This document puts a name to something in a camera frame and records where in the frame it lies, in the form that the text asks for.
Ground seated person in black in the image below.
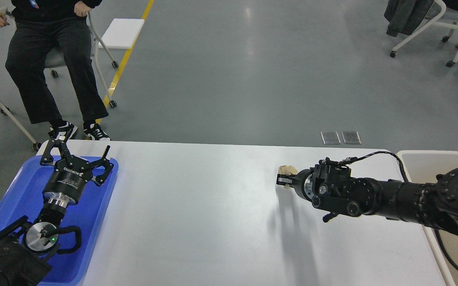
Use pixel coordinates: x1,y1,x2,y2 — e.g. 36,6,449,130
0,0,110,141

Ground right floor outlet plate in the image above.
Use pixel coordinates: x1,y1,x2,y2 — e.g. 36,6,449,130
341,131,362,145

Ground blue plastic tray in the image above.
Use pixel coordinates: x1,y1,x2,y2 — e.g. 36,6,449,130
0,154,120,286

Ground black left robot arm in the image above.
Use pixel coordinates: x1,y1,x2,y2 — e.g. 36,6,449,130
0,137,118,286

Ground left floor outlet plate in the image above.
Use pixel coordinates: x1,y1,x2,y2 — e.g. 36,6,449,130
320,131,341,145

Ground white chair with jacket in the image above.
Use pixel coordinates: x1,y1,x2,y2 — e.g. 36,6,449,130
389,0,458,67

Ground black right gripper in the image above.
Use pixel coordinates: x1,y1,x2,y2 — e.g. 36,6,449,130
276,168,339,223

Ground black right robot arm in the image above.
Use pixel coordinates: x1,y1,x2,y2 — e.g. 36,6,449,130
276,151,458,271

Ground beige plastic bin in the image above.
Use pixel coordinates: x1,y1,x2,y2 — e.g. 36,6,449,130
398,150,458,286

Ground white foam board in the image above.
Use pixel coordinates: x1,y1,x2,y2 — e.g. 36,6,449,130
101,18,145,49

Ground beige paper ball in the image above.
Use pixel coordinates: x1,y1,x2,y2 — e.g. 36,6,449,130
276,165,298,189

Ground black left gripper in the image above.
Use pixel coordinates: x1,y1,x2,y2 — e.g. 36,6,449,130
40,131,115,206

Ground white chair under person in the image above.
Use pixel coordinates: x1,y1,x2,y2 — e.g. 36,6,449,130
10,10,119,108

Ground floor outlet plate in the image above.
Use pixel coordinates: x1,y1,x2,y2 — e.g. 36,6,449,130
341,131,362,145
320,131,341,145

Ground dark grey jacket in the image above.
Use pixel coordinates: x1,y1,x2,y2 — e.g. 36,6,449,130
384,0,434,37

